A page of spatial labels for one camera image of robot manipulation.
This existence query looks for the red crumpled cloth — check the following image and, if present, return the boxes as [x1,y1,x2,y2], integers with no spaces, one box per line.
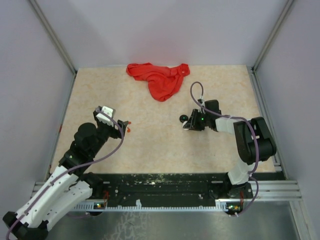
[126,62,190,102]

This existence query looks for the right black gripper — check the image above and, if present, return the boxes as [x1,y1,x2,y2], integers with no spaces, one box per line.
[184,109,211,131]

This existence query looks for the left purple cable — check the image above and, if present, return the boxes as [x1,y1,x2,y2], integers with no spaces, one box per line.
[5,109,125,240]

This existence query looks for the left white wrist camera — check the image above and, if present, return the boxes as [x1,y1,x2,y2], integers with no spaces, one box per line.
[94,106,115,126]

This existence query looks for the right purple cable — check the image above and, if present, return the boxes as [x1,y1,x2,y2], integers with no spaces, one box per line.
[190,81,260,217]

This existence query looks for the purple cable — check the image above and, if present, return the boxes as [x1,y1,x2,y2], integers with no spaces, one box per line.
[5,109,125,240]
[190,81,260,217]

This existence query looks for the white earbud charging case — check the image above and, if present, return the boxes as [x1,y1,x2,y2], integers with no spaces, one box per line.
[182,121,189,131]

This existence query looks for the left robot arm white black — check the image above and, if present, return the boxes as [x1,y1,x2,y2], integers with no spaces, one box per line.
[2,106,129,240]

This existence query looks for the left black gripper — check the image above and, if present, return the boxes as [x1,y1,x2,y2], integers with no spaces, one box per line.
[89,112,128,156]

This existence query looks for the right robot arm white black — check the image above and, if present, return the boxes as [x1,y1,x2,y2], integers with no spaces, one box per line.
[179,99,277,198]

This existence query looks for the black earbud charging case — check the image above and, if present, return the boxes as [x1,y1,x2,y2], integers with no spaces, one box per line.
[179,114,189,123]

